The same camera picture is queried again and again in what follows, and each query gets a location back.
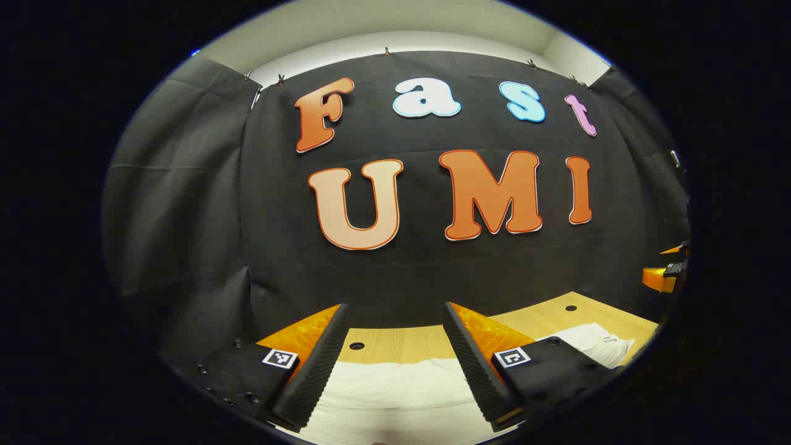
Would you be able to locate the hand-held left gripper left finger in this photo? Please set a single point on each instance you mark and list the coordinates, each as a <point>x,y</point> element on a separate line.
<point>312,371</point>

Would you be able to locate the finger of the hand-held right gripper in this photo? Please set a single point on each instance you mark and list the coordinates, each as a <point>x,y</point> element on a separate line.
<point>675,250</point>
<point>655,279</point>

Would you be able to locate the black backdrop cloth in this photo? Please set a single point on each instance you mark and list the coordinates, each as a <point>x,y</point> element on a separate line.
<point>420,272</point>

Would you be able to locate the white jeans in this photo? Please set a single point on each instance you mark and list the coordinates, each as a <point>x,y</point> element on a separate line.
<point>395,395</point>

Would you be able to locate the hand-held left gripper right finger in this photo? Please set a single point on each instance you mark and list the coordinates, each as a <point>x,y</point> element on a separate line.
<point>479,371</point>

